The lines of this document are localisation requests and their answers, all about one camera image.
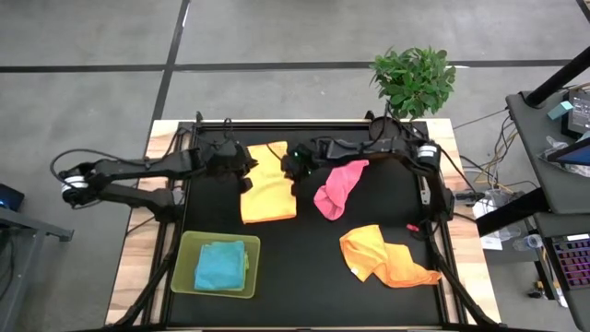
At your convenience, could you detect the green plant in black pot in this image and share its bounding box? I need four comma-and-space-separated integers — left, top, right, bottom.
366, 45, 457, 139

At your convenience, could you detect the grey side desk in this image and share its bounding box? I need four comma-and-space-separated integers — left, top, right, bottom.
504, 89, 590, 332

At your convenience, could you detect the white paper sheet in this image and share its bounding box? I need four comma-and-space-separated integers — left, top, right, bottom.
471, 188, 509, 253

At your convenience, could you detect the orange microfiber towel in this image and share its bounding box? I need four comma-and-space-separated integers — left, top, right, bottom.
339, 224, 443, 290
239, 140, 299, 226

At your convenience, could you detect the pink microfiber towel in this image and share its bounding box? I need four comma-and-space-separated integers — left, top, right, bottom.
313, 159, 371, 221

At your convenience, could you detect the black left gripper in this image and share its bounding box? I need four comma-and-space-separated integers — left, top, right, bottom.
205, 140, 258, 195

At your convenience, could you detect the translucent green plastic bin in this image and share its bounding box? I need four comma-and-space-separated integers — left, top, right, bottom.
170, 230, 262, 300

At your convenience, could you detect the black pole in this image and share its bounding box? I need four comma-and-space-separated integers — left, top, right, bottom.
525, 45, 590, 109

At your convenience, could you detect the grey metal side table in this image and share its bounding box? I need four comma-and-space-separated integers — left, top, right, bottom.
0, 207, 76, 332

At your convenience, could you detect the dark tablet screen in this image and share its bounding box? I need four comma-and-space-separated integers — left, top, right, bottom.
546, 136, 590, 168

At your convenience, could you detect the clear plastic water bottle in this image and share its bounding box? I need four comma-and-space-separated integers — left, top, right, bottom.
512, 232, 546, 253

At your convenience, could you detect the blue microfiber towel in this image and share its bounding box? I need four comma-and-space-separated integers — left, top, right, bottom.
193, 240, 248, 292

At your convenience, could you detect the black metal table frame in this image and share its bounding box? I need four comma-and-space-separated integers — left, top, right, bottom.
105, 110, 503, 332

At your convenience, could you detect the small teal box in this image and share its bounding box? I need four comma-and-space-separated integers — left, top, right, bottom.
546, 100, 574, 122

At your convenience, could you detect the backlit black keyboard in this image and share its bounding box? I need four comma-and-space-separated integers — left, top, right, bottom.
549, 232, 590, 291

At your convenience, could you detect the black device blue light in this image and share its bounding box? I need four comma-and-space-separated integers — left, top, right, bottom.
0, 183, 26, 214

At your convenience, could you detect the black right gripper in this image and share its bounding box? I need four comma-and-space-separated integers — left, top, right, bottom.
281, 140, 326, 197

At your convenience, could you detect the black electronic device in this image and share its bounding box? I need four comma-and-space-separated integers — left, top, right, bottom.
560, 89, 590, 139

